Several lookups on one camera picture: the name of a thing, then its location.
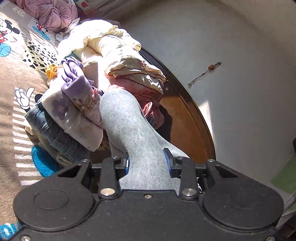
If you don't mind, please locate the cream floral garment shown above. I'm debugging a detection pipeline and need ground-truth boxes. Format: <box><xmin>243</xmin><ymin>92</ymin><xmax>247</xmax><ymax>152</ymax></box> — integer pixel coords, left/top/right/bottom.
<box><xmin>43</xmin><ymin>86</ymin><xmax>105</xmax><ymax>153</ymax></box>

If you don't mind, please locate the wooden bed frame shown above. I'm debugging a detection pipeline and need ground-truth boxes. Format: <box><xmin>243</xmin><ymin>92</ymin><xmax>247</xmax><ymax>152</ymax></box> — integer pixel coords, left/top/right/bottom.
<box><xmin>139</xmin><ymin>47</ymin><xmax>217</xmax><ymax>163</ymax></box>

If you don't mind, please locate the cream quilted jacket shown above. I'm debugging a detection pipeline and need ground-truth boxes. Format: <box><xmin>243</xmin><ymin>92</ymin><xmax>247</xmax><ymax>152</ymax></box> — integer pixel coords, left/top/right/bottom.
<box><xmin>57</xmin><ymin>20</ymin><xmax>167</xmax><ymax>95</ymax></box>

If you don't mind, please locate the pink duvet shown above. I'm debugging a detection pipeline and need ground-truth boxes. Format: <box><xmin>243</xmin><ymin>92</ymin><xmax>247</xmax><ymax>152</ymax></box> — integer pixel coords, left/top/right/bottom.
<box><xmin>15</xmin><ymin>0</ymin><xmax>80</xmax><ymax>33</ymax></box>

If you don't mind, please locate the heathered light grey garment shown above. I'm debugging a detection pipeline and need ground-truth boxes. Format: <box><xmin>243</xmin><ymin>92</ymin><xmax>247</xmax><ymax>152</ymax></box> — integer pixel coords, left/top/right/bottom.
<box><xmin>99</xmin><ymin>89</ymin><xmax>192</xmax><ymax>195</ymax></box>

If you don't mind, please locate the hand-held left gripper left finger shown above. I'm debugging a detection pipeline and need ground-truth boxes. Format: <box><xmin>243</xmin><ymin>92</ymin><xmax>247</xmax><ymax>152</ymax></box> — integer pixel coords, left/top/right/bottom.
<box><xmin>57</xmin><ymin>156</ymin><xmax>130</xmax><ymax>199</ymax></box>

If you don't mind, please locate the orange garment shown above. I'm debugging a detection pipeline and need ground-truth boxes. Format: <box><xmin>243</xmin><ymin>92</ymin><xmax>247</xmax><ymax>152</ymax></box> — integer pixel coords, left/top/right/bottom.
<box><xmin>46</xmin><ymin>64</ymin><xmax>63</xmax><ymax>87</ymax></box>

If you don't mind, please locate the purple garment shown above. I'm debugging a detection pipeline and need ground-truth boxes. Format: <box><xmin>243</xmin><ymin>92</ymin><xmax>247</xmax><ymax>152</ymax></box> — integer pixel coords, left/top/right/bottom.
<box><xmin>60</xmin><ymin>57</ymin><xmax>102</xmax><ymax>100</ymax></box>

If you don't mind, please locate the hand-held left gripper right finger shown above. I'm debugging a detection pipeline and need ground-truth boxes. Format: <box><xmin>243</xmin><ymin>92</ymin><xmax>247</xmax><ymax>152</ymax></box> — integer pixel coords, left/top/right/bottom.
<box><xmin>162</xmin><ymin>148</ymin><xmax>239</xmax><ymax>199</ymax></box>

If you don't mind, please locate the beaded string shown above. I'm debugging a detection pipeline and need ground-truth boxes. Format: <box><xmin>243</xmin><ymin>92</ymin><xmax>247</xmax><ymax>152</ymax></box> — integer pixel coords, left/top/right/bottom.
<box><xmin>188</xmin><ymin>62</ymin><xmax>222</xmax><ymax>85</ymax></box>

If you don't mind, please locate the green mat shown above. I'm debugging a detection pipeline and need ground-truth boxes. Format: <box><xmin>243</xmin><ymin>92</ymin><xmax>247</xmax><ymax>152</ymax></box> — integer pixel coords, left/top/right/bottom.
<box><xmin>266</xmin><ymin>153</ymin><xmax>296</xmax><ymax>200</ymax></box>

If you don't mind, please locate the pink red garment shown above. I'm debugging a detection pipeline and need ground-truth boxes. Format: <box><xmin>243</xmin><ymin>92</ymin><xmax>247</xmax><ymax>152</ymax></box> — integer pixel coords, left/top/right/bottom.
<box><xmin>105</xmin><ymin>72</ymin><xmax>164</xmax><ymax>130</ymax></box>

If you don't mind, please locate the white crumpled cloth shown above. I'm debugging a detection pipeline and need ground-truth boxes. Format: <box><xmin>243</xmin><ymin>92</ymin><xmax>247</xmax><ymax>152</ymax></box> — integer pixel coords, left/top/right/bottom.
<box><xmin>55</xmin><ymin>18</ymin><xmax>80</xmax><ymax>42</ymax></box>

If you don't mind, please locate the cartoon mouse printed blanket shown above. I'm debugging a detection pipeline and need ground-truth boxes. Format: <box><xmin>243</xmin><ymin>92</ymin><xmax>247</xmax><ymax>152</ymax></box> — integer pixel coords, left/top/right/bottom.
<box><xmin>0</xmin><ymin>5</ymin><xmax>63</xmax><ymax>235</ymax></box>

